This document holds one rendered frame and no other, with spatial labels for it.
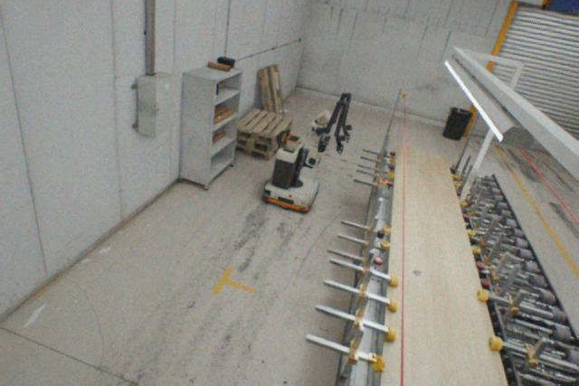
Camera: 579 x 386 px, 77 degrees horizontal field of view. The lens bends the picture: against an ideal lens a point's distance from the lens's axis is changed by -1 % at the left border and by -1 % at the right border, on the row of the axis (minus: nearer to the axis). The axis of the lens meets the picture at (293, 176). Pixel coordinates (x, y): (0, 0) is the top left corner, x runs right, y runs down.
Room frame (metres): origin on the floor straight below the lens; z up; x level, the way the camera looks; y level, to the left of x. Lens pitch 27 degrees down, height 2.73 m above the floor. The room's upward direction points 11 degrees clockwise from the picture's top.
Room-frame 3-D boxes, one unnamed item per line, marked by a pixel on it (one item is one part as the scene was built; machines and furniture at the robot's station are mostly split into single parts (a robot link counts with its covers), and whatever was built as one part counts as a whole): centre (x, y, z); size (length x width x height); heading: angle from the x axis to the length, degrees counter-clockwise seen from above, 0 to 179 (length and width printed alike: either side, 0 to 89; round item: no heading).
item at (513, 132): (2.67, -1.09, 2.34); 2.40 x 0.12 x 0.08; 169
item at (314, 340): (1.47, -0.43, 0.95); 0.36 x 0.03 x 0.03; 79
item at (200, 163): (4.89, 1.28, 0.78); 0.90 x 0.45 x 1.55; 169
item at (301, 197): (4.60, -0.02, 0.16); 0.67 x 0.64 x 0.25; 79
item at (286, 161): (4.62, 0.07, 0.59); 0.55 x 0.34 x 0.83; 169
